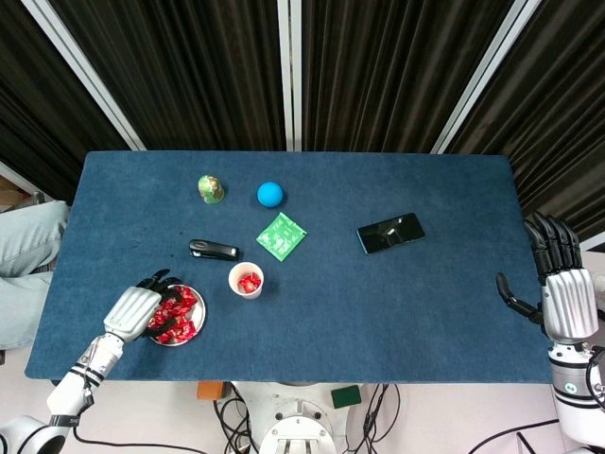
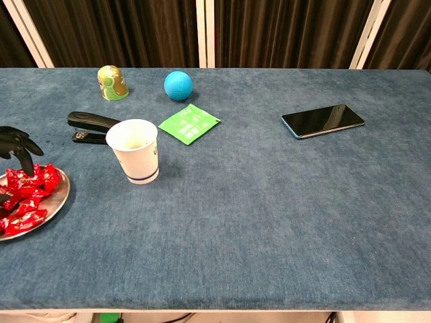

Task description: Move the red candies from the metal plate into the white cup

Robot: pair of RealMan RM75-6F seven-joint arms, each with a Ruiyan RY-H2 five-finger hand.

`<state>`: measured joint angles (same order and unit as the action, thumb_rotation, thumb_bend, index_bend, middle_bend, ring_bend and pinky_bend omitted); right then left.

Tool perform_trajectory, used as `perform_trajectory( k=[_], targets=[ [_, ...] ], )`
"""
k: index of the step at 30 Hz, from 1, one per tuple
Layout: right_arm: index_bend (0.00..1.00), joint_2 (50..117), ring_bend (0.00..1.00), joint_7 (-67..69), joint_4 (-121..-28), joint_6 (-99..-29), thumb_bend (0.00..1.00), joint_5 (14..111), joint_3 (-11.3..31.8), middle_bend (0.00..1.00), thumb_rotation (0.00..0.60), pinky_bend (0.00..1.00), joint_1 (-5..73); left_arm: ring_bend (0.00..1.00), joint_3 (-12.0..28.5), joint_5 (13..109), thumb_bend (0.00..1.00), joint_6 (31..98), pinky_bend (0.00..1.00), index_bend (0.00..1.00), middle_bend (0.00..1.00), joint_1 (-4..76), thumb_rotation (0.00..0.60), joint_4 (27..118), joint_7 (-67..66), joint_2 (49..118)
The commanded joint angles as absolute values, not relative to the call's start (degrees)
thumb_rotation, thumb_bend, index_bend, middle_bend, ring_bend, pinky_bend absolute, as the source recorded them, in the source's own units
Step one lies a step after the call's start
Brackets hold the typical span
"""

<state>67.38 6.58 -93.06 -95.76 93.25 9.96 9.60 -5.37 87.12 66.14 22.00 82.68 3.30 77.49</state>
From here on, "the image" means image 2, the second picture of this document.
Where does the blue table mat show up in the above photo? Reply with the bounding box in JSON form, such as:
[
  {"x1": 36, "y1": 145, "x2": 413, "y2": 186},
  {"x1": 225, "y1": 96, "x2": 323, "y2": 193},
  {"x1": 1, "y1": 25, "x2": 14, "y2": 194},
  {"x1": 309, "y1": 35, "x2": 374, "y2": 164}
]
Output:
[{"x1": 0, "y1": 68, "x2": 431, "y2": 311}]

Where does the black stapler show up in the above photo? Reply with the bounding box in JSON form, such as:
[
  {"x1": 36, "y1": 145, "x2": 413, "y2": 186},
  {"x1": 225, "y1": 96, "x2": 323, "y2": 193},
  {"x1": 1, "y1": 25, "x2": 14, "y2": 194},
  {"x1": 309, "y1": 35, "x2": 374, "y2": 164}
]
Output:
[{"x1": 66, "y1": 111, "x2": 122, "y2": 145}]

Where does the white frame post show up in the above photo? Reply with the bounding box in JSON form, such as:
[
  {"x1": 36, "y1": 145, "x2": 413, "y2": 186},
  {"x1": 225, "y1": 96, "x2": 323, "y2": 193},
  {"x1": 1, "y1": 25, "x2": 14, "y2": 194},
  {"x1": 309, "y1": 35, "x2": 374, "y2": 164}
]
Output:
[
  {"x1": 349, "y1": 0, "x2": 393, "y2": 70},
  {"x1": 195, "y1": 0, "x2": 216, "y2": 69},
  {"x1": 2, "y1": 0, "x2": 55, "y2": 69}
]

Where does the green gold figurine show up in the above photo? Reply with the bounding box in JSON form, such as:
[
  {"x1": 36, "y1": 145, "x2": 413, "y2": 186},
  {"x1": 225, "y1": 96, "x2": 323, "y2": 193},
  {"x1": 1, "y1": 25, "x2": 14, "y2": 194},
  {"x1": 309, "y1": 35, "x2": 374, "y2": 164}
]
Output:
[{"x1": 97, "y1": 65, "x2": 130, "y2": 102}]

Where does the white paper cup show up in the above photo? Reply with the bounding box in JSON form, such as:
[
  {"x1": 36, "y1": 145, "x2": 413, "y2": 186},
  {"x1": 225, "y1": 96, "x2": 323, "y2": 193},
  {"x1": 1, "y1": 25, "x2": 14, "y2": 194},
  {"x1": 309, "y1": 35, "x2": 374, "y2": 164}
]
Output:
[{"x1": 105, "y1": 118, "x2": 159, "y2": 185}]

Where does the blue ball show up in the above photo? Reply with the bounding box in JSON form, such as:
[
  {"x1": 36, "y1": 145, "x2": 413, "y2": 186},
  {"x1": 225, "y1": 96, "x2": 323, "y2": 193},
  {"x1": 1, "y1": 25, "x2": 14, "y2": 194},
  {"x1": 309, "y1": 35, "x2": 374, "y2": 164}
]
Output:
[{"x1": 164, "y1": 71, "x2": 193, "y2": 102}]

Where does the green sachet packet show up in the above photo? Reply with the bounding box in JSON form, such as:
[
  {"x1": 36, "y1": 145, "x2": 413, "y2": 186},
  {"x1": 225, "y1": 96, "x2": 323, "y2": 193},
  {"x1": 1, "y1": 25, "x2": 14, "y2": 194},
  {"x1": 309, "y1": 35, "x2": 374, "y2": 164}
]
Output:
[{"x1": 158, "y1": 103, "x2": 222, "y2": 146}]

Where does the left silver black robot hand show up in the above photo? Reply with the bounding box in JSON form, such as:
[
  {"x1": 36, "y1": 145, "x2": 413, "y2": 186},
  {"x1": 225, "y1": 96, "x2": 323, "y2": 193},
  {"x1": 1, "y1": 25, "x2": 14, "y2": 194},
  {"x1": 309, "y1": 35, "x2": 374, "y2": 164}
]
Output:
[{"x1": 0, "y1": 126, "x2": 44, "y2": 205}]

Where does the silver metal plate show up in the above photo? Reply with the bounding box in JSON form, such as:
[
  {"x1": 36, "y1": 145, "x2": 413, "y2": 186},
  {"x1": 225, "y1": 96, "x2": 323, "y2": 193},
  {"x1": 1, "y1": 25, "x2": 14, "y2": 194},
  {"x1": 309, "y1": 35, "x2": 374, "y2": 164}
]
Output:
[{"x1": 0, "y1": 166, "x2": 71, "y2": 242}]

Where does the black smartphone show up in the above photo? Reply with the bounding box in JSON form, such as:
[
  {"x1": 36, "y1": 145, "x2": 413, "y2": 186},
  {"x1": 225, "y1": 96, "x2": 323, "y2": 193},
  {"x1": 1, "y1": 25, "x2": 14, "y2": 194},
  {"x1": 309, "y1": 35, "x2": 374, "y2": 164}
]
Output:
[{"x1": 281, "y1": 104, "x2": 366, "y2": 140}]

